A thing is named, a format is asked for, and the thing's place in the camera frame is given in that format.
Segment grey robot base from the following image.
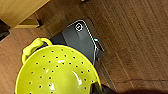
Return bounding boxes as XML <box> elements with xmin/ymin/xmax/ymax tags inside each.
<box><xmin>49</xmin><ymin>18</ymin><xmax>106</xmax><ymax>73</ymax></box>

